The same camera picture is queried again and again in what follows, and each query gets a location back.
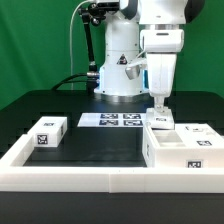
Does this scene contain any white cabinet top block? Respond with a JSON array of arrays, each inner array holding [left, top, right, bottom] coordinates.
[[28, 116, 67, 147]]

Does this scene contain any white marker base sheet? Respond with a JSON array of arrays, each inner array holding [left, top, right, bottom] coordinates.
[[78, 113, 149, 128]]

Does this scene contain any white U-shaped fence frame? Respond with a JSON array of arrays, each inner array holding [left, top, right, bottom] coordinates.
[[0, 134, 224, 193]]

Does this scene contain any black cable bundle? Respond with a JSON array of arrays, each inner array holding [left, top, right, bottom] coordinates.
[[50, 73, 100, 92]]

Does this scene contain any white cable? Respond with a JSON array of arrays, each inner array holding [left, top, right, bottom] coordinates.
[[68, 0, 94, 91]]

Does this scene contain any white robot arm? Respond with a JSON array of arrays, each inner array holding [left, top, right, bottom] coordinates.
[[91, 0, 205, 114]]

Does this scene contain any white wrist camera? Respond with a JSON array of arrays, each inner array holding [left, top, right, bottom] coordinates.
[[125, 58, 147, 80]]

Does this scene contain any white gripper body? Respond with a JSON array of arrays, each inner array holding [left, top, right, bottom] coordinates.
[[140, 29, 184, 97]]

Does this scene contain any white cabinet body box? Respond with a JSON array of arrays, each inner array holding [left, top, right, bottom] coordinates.
[[142, 126, 224, 168]]

